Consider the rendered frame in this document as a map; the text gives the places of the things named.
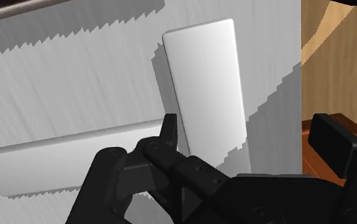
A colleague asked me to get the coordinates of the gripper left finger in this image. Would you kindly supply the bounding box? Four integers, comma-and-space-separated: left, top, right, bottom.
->
66, 113, 230, 224

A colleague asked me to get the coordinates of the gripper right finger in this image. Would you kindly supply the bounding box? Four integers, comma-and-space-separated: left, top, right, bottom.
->
307, 113, 357, 224

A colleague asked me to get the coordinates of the white flat rectangular slab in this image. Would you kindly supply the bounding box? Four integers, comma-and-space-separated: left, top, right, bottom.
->
162, 18, 248, 160
0, 118, 167, 198

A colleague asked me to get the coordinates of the white wooden table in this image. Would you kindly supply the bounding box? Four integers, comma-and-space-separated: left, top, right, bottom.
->
0, 0, 303, 224

